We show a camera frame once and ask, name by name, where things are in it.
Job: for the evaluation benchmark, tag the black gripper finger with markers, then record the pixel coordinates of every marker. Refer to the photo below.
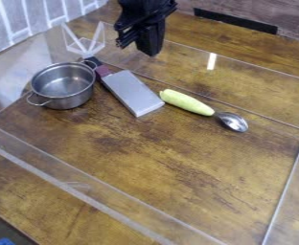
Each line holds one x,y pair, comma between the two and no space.
151,38

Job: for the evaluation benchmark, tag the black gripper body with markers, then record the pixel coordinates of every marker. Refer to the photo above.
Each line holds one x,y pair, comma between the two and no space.
139,13

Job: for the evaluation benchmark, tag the grey sharpening stone block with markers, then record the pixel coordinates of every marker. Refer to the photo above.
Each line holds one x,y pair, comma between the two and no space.
130,90

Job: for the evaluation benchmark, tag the yellow handled metal spoon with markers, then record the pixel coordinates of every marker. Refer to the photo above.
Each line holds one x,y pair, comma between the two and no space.
186,102

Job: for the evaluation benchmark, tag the silver metal pot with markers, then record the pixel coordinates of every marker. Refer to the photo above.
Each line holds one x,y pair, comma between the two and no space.
63,86

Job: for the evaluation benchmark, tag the black bar on table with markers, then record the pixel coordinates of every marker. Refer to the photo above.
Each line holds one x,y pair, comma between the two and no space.
237,21

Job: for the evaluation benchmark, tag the blue object at corner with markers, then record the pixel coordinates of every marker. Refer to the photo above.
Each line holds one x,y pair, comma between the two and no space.
5,241

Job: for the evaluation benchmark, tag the clear acrylic corner bracket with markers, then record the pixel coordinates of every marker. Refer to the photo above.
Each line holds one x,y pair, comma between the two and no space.
80,45

